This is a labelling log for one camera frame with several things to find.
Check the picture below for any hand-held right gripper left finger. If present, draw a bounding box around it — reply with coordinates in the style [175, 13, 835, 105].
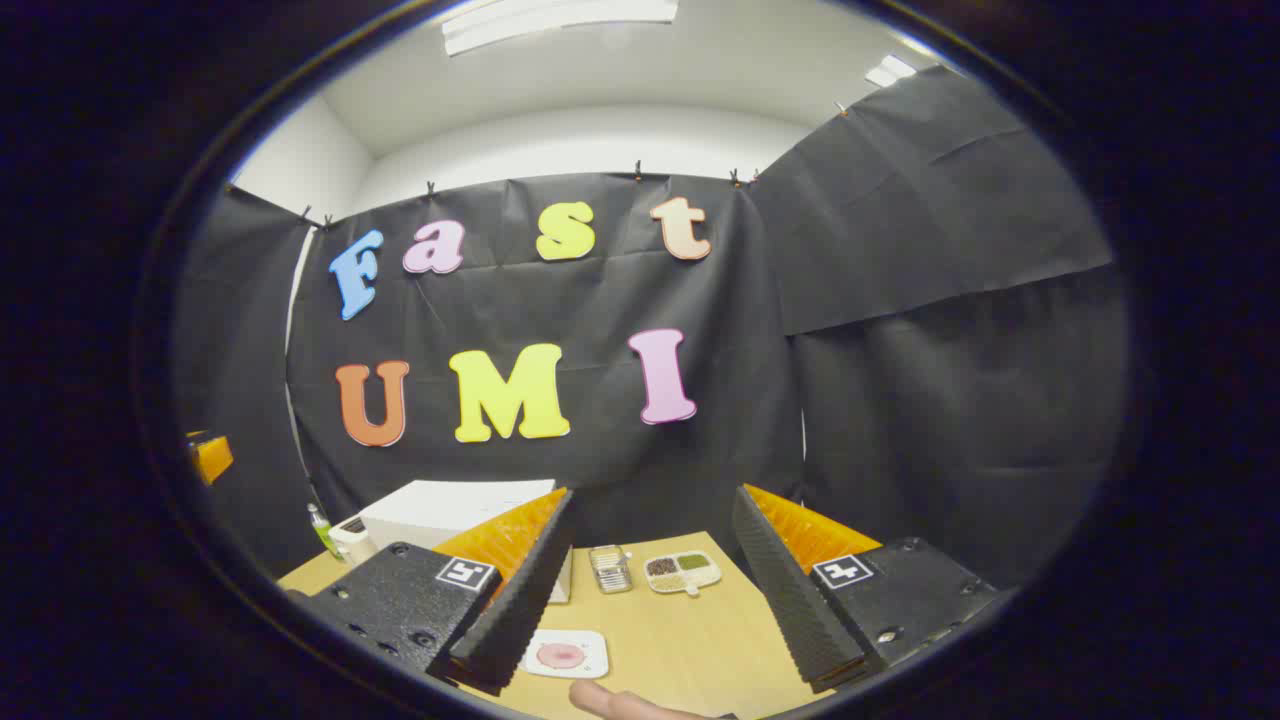
[285, 487, 579, 698]

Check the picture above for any white microwave oven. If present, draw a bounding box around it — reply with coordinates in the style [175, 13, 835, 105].
[358, 480, 573, 604]

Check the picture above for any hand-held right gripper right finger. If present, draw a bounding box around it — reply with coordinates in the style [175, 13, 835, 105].
[730, 484, 1001, 693]

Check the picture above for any green drink bottle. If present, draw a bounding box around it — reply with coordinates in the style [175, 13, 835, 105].
[308, 503, 341, 559]

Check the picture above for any white toaster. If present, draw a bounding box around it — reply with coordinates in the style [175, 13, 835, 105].
[330, 517, 379, 566]

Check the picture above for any long ceiling light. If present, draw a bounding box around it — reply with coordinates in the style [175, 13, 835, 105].
[442, 0, 679, 56]

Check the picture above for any white divided bean dish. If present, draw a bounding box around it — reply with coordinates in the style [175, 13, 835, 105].
[643, 551, 723, 597]

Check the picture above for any black backdrop cloth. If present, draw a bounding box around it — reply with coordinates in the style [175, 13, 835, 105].
[170, 65, 1131, 591]

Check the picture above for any metal wire basket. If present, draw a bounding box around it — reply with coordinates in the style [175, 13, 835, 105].
[588, 545, 633, 594]

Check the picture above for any white square plate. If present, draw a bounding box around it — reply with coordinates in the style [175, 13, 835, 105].
[520, 628, 609, 681]

